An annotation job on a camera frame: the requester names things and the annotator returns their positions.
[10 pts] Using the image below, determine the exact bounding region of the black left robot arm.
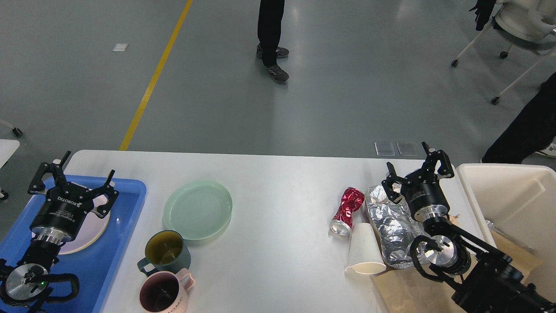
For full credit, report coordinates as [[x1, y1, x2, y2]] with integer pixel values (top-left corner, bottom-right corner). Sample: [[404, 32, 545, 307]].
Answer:
[[1, 151, 119, 313]]

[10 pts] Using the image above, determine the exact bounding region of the brown paper bag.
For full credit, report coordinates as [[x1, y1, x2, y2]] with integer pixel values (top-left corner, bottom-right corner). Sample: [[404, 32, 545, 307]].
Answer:
[[373, 230, 543, 313]]

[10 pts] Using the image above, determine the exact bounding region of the mint green plate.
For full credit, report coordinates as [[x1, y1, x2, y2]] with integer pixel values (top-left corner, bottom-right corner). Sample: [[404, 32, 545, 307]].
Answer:
[[162, 180, 232, 240]]

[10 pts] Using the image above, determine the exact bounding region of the chair caster at left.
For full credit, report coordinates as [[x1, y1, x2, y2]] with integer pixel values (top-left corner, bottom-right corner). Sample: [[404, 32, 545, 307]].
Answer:
[[0, 119, 23, 137]]

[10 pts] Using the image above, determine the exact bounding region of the clear floor plate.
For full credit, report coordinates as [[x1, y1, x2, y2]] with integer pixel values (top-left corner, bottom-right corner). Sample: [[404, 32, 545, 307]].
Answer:
[[374, 141, 396, 157], [396, 141, 418, 157]]

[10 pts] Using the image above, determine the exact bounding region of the beige plastic bin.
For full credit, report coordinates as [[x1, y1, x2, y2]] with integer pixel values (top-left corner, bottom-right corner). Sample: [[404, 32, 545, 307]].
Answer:
[[457, 163, 556, 301]]

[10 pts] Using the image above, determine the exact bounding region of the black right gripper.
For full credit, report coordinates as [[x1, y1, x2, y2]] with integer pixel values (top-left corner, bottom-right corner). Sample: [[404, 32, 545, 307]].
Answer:
[[381, 141, 455, 222]]

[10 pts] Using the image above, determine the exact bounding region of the pink plate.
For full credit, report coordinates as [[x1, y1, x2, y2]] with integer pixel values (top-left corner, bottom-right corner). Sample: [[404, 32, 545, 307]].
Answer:
[[54, 196, 110, 254]]

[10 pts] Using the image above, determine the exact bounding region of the white office chair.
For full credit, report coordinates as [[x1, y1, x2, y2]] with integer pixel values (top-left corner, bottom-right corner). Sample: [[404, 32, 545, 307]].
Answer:
[[450, 0, 556, 105]]

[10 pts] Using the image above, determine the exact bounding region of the pink HOME mug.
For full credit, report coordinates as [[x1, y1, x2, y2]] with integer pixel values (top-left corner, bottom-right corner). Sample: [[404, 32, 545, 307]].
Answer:
[[139, 269, 195, 313]]

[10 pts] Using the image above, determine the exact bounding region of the clear floor plate right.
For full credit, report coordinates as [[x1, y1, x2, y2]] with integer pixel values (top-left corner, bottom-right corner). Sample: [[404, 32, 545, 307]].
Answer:
[[396, 141, 418, 157]]

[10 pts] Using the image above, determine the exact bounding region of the blue plastic tray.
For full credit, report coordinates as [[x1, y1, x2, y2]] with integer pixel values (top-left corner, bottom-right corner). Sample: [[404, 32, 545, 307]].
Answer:
[[0, 178, 147, 313]]

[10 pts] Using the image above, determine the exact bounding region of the clear floor plate left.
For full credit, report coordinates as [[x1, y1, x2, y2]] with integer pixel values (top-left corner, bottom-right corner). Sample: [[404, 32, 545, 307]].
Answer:
[[374, 141, 396, 157]]

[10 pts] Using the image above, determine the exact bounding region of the white side table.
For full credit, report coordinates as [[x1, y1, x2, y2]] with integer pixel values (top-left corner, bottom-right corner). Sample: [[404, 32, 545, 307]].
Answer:
[[0, 139, 20, 168]]

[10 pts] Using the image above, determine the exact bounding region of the crumpled aluminium foil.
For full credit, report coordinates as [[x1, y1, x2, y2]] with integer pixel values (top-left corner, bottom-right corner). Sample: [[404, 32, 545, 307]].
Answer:
[[365, 186, 425, 269]]

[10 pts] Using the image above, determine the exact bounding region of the person in dark sneakers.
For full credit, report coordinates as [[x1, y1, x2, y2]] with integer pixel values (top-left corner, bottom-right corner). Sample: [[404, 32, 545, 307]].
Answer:
[[256, 0, 289, 84]]

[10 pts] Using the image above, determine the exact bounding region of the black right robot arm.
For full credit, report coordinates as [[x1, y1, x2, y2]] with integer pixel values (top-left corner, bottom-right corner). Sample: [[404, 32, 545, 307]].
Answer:
[[381, 141, 555, 313]]

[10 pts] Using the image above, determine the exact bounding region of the crushed red can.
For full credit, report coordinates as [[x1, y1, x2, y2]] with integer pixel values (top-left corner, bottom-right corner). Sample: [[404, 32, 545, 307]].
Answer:
[[329, 187, 365, 236]]

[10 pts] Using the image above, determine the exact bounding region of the teal mug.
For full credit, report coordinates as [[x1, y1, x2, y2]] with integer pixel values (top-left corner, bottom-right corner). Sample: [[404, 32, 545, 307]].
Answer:
[[137, 230, 192, 276]]

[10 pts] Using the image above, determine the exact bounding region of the person in white sneakers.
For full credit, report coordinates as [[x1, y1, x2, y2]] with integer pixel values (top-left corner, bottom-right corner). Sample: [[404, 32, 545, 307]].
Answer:
[[480, 73, 556, 164]]

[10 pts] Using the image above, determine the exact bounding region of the white paper cup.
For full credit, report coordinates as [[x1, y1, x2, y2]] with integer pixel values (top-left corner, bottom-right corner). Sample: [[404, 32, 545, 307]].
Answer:
[[345, 223, 387, 275]]

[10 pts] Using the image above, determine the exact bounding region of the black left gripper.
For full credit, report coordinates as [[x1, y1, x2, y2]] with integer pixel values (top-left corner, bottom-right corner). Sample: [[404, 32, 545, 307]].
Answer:
[[28, 151, 119, 242]]

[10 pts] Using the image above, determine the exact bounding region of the black garment on chair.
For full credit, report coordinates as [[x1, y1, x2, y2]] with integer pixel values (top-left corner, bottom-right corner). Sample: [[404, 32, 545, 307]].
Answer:
[[468, 0, 497, 31]]

